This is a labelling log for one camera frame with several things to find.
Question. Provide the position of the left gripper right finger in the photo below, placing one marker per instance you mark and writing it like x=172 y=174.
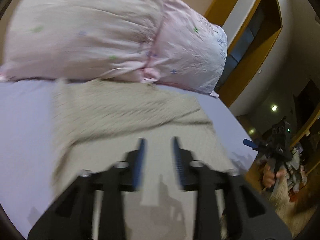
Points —
x=226 y=205

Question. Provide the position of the pink floral pillow left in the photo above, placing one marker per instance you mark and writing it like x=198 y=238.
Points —
x=83 y=40

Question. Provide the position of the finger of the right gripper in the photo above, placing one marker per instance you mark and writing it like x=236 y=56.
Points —
x=250 y=143

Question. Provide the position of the right hand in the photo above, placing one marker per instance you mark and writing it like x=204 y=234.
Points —
x=269 y=178

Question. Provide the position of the pink floral pillow right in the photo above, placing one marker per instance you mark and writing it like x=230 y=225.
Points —
x=189 y=52

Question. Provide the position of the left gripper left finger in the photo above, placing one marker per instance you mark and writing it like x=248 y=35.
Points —
x=92 y=206

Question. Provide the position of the pink floral pillow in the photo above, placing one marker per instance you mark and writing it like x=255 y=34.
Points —
x=189 y=52
x=83 y=40

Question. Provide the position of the wooden door frame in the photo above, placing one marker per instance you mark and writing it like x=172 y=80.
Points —
x=251 y=44

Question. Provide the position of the beige cable-knit sweater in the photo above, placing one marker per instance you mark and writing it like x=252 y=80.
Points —
x=97 y=122

